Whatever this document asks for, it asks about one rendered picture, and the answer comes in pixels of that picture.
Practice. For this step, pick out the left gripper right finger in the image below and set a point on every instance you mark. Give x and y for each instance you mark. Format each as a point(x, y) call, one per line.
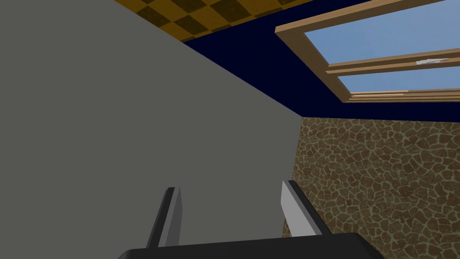
point(300, 216)

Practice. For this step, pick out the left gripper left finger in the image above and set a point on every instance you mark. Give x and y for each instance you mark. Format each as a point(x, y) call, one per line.
point(168, 223)

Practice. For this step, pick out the wooden framed window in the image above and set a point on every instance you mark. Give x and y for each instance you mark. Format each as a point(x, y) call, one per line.
point(377, 46)

